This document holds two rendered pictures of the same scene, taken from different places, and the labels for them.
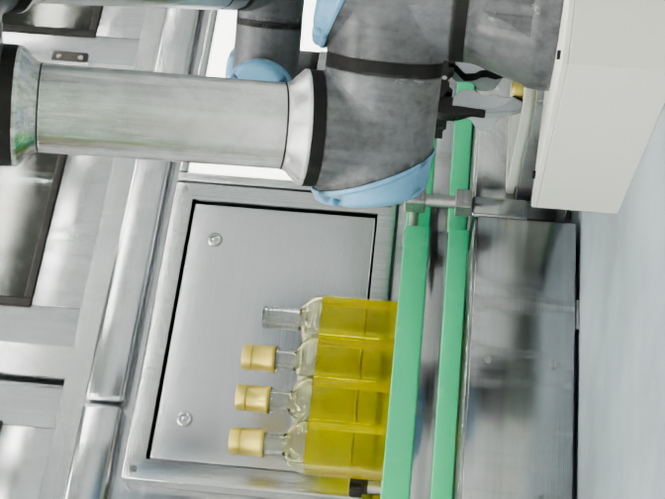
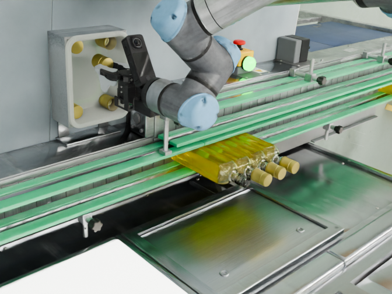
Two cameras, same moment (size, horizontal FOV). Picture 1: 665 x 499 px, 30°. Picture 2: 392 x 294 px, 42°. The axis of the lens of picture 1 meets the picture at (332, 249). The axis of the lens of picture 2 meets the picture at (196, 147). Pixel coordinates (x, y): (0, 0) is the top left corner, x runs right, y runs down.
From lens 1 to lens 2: 201 cm
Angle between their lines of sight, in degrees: 89
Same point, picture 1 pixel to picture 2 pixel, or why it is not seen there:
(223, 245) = (222, 269)
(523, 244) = not seen: hidden behind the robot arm
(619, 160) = not seen: outside the picture
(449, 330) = not seen: hidden behind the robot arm
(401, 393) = (235, 100)
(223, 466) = (296, 210)
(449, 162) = (114, 161)
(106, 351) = (321, 269)
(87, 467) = (357, 241)
